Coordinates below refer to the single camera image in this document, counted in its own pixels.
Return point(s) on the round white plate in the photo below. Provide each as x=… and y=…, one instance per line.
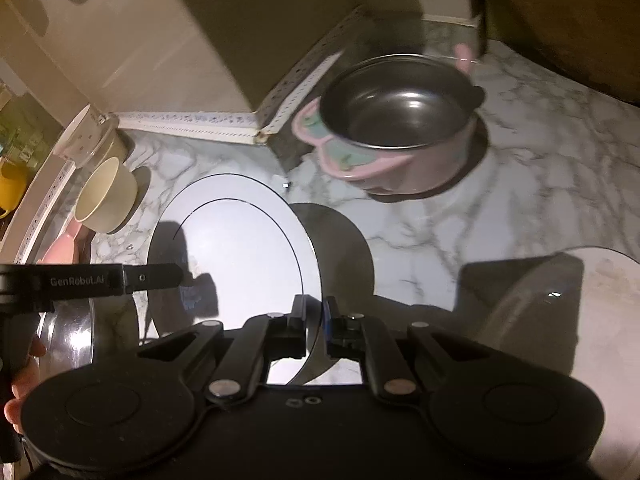
x=240, y=250
x=605, y=305

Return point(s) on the person's left hand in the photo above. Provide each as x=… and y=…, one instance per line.
x=25, y=385

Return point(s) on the pink and teal divided plate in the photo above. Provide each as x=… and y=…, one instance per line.
x=310, y=132

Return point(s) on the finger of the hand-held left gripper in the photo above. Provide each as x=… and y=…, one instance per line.
x=155, y=278

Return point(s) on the yellow mug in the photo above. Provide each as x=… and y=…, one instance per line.
x=11, y=187

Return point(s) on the large steel bowl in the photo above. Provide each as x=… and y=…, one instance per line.
x=75, y=335

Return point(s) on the white floral cup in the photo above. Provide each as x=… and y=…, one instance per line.
x=85, y=132

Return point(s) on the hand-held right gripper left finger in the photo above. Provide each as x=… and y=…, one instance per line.
x=298, y=327

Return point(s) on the pink bowl with steel interior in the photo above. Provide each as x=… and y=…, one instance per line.
x=400, y=110

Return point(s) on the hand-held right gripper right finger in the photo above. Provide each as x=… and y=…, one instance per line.
x=330, y=330

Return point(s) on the brown wooden board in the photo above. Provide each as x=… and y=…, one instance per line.
x=560, y=15

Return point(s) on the cream bowl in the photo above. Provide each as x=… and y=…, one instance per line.
x=107, y=197

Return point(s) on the cream cup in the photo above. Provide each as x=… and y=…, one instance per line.
x=120, y=145

